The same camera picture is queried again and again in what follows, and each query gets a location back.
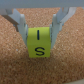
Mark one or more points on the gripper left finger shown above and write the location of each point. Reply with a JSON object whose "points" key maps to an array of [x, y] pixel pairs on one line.
{"points": [[20, 24]]}

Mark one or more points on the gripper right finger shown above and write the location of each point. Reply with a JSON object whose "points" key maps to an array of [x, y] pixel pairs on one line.
{"points": [[57, 23]]}

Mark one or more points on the yellow block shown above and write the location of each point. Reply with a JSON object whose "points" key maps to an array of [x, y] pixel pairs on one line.
{"points": [[39, 42]]}

